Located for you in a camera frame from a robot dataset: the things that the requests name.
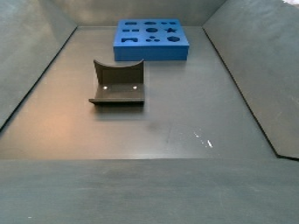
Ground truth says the black curved holder stand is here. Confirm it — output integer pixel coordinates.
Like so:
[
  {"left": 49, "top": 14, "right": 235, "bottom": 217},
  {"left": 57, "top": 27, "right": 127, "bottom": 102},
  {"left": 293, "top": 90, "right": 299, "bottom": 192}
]
[{"left": 89, "top": 60, "right": 146, "bottom": 105}]

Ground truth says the blue shape sorter block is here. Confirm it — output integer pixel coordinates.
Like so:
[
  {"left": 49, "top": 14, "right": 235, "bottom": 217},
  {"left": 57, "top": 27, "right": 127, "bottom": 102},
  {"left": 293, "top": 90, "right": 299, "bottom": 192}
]
[{"left": 114, "top": 18, "right": 190, "bottom": 61}]

